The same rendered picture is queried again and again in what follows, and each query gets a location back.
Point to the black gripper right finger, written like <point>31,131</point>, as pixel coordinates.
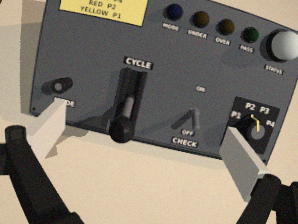
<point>249,173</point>

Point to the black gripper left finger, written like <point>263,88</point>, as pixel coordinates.
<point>38,198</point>

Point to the dark grey wedge-shaped control console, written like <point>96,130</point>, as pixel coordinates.
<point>213,68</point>

